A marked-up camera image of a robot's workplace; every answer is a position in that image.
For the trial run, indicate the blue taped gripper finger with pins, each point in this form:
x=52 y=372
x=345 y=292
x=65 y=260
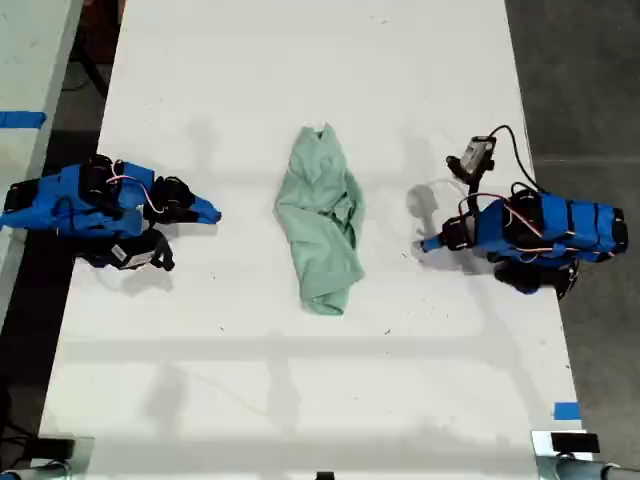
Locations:
x=205 y=206
x=197 y=218
x=433 y=243

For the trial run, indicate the pale green T-shirt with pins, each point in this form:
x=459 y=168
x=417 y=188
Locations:
x=320 y=225

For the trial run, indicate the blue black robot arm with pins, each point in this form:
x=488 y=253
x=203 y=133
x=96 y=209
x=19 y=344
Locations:
x=575 y=225
x=75 y=200

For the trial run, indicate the long blue tape strip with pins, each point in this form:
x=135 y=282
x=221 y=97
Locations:
x=22 y=120

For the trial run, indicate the white side table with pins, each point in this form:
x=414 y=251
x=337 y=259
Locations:
x=30 y=60

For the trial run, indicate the short blue tape strip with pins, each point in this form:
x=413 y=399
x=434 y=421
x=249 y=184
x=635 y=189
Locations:
x=567 y=411

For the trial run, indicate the small black box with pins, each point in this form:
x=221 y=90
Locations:
x=56 y=448
x=575 y=442

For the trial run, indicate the small black clamp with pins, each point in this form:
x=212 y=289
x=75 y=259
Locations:
x=325 y=475

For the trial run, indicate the grey pipe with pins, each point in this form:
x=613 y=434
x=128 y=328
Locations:
x=30 y=472
x=590 y=471

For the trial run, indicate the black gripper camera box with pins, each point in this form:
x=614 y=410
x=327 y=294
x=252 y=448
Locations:
x=472 y=152
x=135 y=252

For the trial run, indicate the shiny metal bracket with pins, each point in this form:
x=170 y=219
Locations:
x=542 y=450
x=84 y=457

